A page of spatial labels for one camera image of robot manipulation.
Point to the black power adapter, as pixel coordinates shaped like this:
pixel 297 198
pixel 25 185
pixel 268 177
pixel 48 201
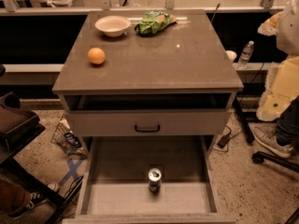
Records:
pixel 223 141

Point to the white bowl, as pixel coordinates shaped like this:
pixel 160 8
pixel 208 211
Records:
pixel 112 26

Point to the orange fruit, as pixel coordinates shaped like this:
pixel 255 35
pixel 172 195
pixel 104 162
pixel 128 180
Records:
pixel 96 56

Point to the grey drawer cabinet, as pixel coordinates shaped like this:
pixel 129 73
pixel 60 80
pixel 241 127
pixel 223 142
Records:
pixel 182 68

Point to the redbull can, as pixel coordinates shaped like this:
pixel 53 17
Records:
pixel 155 180

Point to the wire basket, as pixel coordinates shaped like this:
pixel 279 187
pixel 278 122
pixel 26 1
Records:
pixel 64 138

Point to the black chair base leg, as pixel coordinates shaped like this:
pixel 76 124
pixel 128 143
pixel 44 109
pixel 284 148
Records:
pixel 260 157

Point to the black table leg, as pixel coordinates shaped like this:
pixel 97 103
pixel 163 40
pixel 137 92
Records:
pixel 246 128

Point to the open middle drawer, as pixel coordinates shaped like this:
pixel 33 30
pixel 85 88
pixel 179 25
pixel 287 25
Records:
pixel 115 187

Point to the black white sneaker left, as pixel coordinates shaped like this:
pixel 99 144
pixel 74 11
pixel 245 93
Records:
pixel 35 199

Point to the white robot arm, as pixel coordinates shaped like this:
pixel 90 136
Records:
pixel 282 80

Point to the clear water bottle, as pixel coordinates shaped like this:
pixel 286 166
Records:
pixel 245 55

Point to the grey sneaker right side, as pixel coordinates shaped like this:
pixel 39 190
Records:
pixel 267 139

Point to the black chair left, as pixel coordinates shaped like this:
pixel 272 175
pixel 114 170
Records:
pixel 18 128

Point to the closed upper drawer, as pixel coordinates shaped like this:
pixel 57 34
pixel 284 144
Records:
pixel 133 123

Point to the green chip bag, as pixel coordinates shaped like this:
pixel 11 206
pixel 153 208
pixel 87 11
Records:
pixel 153 22

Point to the white paper cup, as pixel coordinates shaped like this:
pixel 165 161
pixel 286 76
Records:
pixel 231 55

